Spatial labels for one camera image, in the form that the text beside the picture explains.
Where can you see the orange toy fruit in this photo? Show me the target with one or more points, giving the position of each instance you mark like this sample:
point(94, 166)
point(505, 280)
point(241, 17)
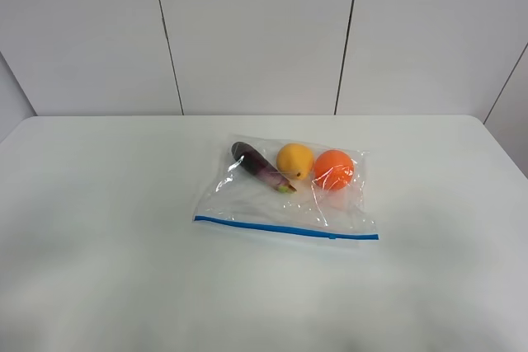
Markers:
point(333, 170)

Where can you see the clear zip bag blue seal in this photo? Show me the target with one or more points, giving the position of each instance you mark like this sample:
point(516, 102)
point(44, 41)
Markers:
point(237, 199)

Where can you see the yellow toy pear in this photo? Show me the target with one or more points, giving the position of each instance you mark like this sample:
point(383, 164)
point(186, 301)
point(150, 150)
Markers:
point(295, 161)

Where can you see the purple toy eggplant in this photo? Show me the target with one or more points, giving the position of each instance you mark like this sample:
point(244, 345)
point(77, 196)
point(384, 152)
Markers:
point(251, 161)

